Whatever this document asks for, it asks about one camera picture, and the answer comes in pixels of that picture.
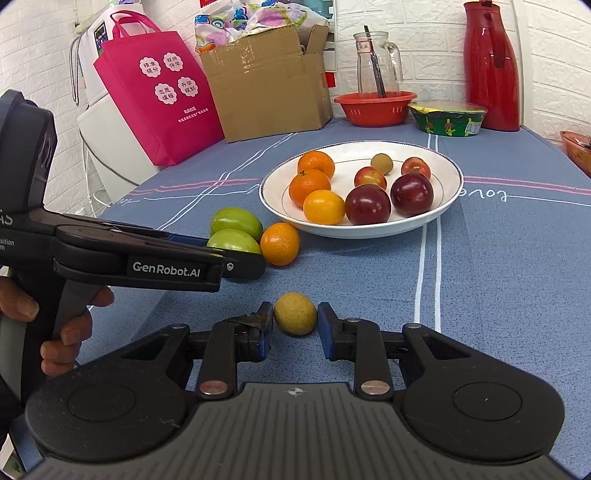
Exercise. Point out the red thermos jug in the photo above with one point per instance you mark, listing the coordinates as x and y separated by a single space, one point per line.
489 74

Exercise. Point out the person's left hand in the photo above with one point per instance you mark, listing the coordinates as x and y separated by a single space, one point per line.
69 355

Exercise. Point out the green instant noodle bowl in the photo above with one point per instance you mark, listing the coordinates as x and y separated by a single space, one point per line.
448 122

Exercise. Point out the cardboard box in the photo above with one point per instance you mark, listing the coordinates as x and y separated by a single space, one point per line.
263 87

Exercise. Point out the white round plate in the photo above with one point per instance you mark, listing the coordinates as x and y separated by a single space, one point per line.
277 194

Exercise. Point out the blue wall poster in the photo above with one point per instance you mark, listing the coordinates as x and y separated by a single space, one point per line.
323 14

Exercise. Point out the blue checked tablecloth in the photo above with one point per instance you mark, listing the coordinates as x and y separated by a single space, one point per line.
485 277

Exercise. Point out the small orange tangerine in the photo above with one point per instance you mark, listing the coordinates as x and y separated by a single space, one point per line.
280 243

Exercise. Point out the white rounded appliance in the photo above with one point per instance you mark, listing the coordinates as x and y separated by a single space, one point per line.
111 147

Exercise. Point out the red wall poster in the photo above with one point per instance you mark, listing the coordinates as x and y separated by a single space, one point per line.
221 2

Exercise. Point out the white water purifier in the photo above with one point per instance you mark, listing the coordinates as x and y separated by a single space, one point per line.
99 69

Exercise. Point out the dark purple plum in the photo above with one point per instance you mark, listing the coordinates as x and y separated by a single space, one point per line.
412 194
368 204

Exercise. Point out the large orange mandarin with stem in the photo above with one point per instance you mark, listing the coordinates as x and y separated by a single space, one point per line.
310 188

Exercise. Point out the glass pitcher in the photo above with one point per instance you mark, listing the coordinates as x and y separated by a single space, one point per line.
390 64

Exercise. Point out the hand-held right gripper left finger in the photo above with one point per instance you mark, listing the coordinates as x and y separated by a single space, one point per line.
265 332

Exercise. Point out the red plastic basket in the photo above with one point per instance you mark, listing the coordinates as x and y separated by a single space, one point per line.
374 113

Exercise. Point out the pink tote bag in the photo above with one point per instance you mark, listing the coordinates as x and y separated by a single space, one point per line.
157 92

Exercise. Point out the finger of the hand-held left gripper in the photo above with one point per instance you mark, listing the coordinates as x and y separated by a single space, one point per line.
189 241
138 270

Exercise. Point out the small red plum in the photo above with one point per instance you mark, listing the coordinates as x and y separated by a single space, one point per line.
370 177
415 167

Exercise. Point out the metal utensil in pitcher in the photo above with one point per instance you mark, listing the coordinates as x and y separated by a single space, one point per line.
376 69

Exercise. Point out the green jujube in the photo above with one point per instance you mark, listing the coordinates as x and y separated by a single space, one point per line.
235 220
233 243

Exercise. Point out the yellow-brown longan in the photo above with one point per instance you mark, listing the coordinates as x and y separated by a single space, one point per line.
382 164
295 314

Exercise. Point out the small yellow-orange tangerine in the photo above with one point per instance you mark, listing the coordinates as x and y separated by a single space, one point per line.
324 206

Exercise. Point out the floral cloth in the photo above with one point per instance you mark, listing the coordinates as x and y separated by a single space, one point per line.
258 18

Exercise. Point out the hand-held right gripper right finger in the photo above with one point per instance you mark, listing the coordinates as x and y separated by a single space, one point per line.
328 332

